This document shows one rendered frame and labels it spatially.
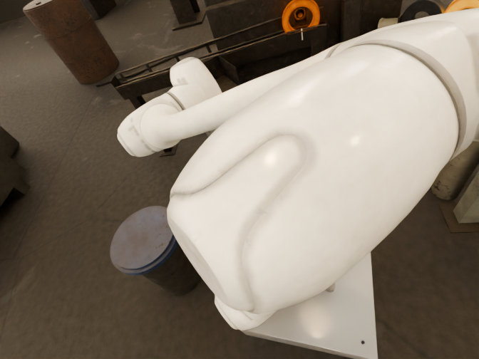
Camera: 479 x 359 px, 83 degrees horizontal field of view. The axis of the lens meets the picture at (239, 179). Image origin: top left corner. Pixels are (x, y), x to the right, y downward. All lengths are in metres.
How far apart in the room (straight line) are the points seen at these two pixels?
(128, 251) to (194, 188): 1.11
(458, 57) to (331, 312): 0.80
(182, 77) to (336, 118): 0.59
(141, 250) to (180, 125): 0.78
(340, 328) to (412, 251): 0.71
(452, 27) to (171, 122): 0.45
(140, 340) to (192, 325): 0.27
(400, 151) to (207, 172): 0.11
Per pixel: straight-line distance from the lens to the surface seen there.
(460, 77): 0.24
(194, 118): 0.53
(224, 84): 1.52
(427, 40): 0.25
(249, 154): 0.15
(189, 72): 0.72
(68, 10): 3.85
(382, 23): 1.60
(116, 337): 1.69
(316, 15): 1.58
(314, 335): 0.93
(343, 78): 0.19
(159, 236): 1.22
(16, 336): 2.14
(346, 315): 0.95
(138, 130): 0.67
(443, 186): 1.65
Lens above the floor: 1.35
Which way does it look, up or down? 48 degrees down
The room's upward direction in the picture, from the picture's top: 22 degrees counter-clockwise
